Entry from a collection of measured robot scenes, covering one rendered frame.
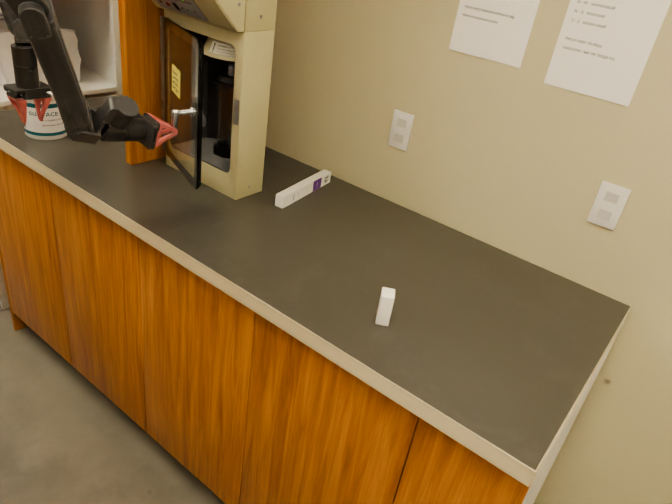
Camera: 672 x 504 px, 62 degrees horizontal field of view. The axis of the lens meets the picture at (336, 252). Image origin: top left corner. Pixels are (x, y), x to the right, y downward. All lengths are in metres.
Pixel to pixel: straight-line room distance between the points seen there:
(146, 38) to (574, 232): 1.32
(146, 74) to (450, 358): 1.20
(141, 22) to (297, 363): 1.06
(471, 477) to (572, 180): 0.81
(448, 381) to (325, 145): 1.07
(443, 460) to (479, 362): 0.21
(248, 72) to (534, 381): 1.03
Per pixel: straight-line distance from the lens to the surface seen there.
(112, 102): 1.42
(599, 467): 1.98
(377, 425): 1.25
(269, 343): 1.35
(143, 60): 1.82
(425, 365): 1.17
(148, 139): 1.52
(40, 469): 2.21
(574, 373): 1.31
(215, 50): 1.65
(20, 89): 1.74
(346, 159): 1.92
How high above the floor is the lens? 1.68
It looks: 30 degrees down
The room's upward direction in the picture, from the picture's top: 9 degrees clockwise
